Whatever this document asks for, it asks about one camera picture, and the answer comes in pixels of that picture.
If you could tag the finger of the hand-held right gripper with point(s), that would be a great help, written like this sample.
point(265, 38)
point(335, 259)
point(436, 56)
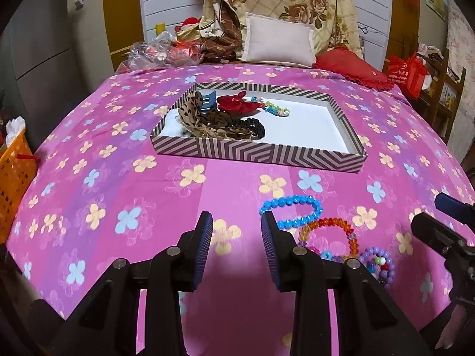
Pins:
point(438, 233)
point(454, 207)

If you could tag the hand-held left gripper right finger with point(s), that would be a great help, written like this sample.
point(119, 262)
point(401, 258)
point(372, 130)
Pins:
point(269, 248)

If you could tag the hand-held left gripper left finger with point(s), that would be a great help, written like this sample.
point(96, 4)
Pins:
point(204, 244)

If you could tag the leopard print scrunchie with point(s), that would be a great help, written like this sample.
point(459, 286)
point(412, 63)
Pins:
point(222, 132)

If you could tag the black scrunchie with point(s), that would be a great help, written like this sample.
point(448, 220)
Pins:
point(252, 126)

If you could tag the dark brown dotted scrunchie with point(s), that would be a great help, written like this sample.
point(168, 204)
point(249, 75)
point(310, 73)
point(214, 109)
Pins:
point(217, 118)

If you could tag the striped cardboard tray box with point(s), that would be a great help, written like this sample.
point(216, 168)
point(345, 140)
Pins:
point(304, 126)

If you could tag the beige polka dot scrunchie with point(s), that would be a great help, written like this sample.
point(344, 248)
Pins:
point(189, 111)

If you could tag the red scrunchie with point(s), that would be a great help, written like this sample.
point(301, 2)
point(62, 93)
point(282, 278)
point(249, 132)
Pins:
point(237, 104)

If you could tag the blue hair claw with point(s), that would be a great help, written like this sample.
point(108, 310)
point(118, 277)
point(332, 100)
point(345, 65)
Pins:
point(207, 100)

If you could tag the person's right hand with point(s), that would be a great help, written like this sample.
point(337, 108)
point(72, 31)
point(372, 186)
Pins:
point(458, 326)

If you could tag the wooden chair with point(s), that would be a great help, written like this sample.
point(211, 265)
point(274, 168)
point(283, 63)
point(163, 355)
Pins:
point(439, 81)

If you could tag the red shopping bag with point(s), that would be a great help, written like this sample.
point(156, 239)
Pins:
point(404, 76)

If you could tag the red ruffled pillow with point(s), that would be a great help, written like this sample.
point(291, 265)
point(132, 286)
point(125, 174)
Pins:
point(349, 65)

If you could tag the orange plastic basket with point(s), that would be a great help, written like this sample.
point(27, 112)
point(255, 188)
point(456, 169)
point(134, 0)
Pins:
point(15, 185)

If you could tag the brown patterned quilt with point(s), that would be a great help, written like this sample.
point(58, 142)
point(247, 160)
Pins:
point(219, 44)

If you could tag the pile of clear plastic wrapping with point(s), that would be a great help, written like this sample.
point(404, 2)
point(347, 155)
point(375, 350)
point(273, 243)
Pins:
point(152, 50)

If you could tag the grey white pillow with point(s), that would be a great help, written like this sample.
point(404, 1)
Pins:
point(278, 40)

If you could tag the red plush toy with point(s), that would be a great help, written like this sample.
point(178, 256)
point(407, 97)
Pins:
point(187, 28)

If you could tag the yellow cup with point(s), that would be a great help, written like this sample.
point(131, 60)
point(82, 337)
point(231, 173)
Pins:
point(160, 30)

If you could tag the white crumpled plastic bag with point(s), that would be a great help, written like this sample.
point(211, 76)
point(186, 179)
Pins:
point(15, 128)

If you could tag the brown wooden door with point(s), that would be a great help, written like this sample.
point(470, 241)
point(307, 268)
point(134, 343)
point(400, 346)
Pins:
point(122, 18)

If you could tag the white slatted headboard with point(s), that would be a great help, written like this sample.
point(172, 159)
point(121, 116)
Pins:
point(174, 0)

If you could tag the grey refrigerator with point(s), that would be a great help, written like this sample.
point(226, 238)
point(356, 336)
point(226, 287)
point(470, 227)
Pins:
point(44, 44)

